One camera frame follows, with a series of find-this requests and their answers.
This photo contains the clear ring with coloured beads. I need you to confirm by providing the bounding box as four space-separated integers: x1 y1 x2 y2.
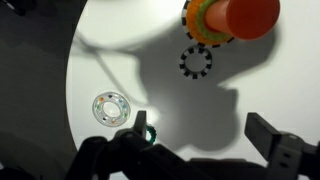
91 91 132 129

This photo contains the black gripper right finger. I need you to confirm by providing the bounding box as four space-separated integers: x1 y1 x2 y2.
244 112 284 165

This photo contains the orange ring stacking stand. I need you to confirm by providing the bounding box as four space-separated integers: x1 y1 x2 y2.
204 0 281 41

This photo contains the small black white checkered ring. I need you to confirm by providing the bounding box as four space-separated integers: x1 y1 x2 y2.
179 46 213 80

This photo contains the orange toothed ring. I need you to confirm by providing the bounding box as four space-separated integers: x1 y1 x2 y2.
185 0 235 46

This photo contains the yellow-green toothed ring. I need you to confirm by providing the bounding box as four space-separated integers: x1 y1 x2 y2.
195 0 232 40

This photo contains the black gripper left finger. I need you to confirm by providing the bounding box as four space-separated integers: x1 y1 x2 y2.
132 110 148 138

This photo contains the green toothed ring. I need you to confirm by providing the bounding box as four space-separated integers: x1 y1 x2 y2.
145 123 158 146

